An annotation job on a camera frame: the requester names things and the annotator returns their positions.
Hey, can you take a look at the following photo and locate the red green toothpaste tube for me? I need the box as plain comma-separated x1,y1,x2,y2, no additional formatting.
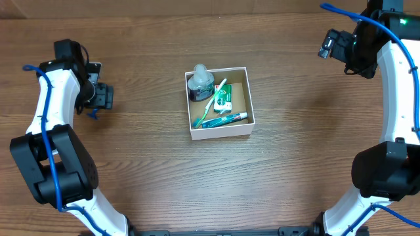
201,112,248,128

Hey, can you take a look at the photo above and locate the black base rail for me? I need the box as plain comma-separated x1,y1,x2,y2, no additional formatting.
129,226,326,236

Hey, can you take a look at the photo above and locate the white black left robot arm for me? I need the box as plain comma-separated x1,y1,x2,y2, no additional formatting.
10,65,133,235

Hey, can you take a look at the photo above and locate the blue disposable razor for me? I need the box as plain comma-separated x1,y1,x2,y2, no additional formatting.
87,108,99,120

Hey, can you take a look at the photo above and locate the green white toothbrush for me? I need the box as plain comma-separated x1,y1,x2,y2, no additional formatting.
192,78,227,129

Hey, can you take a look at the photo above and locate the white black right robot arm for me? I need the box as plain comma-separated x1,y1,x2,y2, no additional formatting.
308,0,419,235

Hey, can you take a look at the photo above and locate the clear sanitizer bottle dark label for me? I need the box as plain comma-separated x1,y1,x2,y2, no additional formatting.
187,64,215,102

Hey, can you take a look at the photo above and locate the white cardboard box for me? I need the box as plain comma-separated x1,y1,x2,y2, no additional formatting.
186,67,255,140

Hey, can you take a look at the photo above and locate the green soap bar packet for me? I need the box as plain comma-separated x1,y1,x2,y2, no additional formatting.
213,84,233,114

